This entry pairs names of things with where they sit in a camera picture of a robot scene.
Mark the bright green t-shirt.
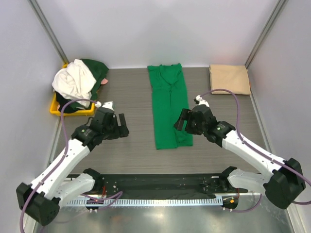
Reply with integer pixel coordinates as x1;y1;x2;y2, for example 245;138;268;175
147;64;193;150

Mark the yellow plastic bin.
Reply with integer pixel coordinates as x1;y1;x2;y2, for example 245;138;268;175
49;62;98;117

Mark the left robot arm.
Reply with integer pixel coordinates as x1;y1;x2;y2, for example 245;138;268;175
16;101;129;226

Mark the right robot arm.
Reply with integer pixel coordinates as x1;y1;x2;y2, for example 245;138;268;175
174;104;306;209

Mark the pink garment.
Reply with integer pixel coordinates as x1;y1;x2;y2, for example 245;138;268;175
101;78;108;85

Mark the white t-shirt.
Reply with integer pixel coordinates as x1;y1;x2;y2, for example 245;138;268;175
52;59;96;108

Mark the dark green t-shirt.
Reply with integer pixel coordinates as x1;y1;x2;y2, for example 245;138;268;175
54;58;109;114

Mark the folded beige t-shirt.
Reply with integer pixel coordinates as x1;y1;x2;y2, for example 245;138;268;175
209;65;251;95

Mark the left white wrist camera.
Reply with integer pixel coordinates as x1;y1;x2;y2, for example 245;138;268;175
95;101;115;112

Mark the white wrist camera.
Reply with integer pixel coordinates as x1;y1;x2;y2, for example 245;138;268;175
95;101;115;112
194;95;209;107

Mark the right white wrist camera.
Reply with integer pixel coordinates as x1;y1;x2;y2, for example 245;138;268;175
194;95;209;107

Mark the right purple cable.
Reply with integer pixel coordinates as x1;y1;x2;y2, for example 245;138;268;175
198;88;311;214

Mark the purple cable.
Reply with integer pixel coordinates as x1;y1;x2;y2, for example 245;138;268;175
198;88;311;214
19;99;124;233

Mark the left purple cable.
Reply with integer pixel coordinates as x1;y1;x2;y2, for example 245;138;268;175
19;99;124;233

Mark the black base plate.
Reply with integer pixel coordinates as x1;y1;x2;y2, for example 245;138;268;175
86;173;248;200

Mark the aluminium front rail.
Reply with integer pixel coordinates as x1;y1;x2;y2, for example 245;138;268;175
29;174;296;198

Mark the white slotted cable duct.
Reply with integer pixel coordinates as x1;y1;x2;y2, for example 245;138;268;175
65;196;223;208

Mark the left aluminium frame post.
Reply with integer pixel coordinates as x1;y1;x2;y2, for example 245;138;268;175
27;0;69;64

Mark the aluminium frame post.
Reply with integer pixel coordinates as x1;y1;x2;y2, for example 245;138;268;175
245;0;288;69
27;0;69;64

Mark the right aluminium frame post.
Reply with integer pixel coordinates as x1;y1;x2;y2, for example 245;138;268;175
245;0;288;69

